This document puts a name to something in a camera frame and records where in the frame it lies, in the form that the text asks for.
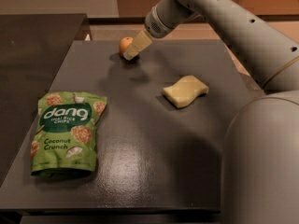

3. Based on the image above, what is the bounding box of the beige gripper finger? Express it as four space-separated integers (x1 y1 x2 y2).
122 30 152 61

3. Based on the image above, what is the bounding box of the orange fruit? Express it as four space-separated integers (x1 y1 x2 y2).
119 37 134 55

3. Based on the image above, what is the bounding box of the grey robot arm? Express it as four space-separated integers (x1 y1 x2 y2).
124 0 299 224

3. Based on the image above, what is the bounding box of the yellow sponge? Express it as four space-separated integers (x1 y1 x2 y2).
162 76 209 108

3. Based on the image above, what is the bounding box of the green dang chips bag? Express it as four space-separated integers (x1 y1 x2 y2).
30 91 107 177

